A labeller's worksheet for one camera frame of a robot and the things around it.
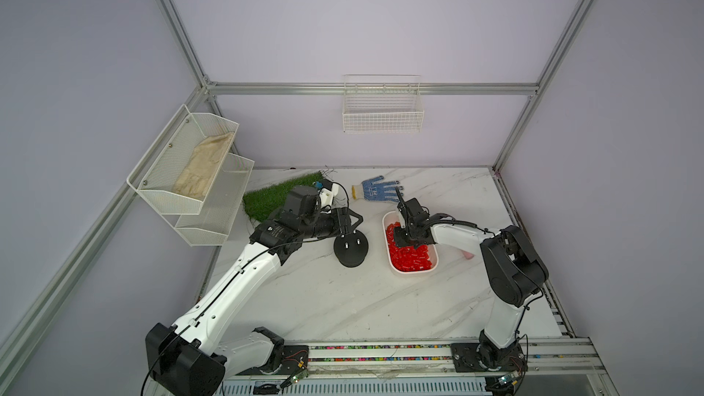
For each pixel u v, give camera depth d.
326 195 0.67
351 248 0.86
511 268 0.49
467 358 0.73
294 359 0.73
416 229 0.73
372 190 1.12
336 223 0.63
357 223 0.69
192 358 0.37
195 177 0.77
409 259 0.91
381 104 1.08
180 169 0.77
